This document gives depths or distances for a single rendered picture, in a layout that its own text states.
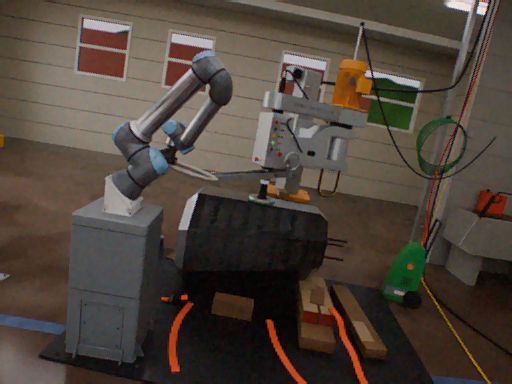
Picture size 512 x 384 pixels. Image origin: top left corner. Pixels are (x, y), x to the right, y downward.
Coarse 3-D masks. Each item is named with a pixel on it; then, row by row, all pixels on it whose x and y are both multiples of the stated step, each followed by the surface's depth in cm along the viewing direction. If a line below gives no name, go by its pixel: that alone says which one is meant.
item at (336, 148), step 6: (330, 138) 295; (336, 138) 292; (330, 144) 295; (336, 144) 292; (342, 144) 292; (348, 144) 298; (330, 150) 295; (336, 150) 293; (342, 150) 293; (324, 156) 301; (330, 156) 295; (336, 156) 294; (342, 156) 295
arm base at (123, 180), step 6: (126, 168) 184; (114, 174) 182; (120, 174) 181; (126, 174) 181; (114, 180) 180; (120, 180) 179; (126, 180) 180; (132, 180) 180; (120, 186) 179; (126, 186) 179; (132, 186) 181; (138, 186) 183; (126, 192) 180; (132, 192) 183; (138, 192) 185; (132, 198) 184
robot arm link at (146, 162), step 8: (136, 152) 179; (144, 152) 180; (152, 152) 179; (160, 152) 190; (128, 160) 182; (136, 160) 179; (144, 160) 179; (152, 160) 178; (160, 160) 182; (128, 168) 182; (136, 168) 180; (144, 168) 179; (152, 168) 179; (160, 168) 181; (136, 176) 180; (144, 176) 180; (152, 176) 182; (144, 184) 184
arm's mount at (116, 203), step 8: (112, 184) 177; (112, 192) 178; (120, 192) 179; (104, 200) 179; (112, 200) 179; (120, 200) 179; (128, 200) 181; (136, 200) 190; (104, 208) 181; (112, 208) 180; (120, 208) 180; (128, 208) 181; (136, 208) 191; (128, 216) 180
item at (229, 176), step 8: (216, 176) 251; (224, 176) 254; (232, 176) 257; (240, 176) 260; (248, 176) 263; (256, 176) 266; (264, 176) 269; (272, 176) 273; (280, 176) 276; (288, 176) 279
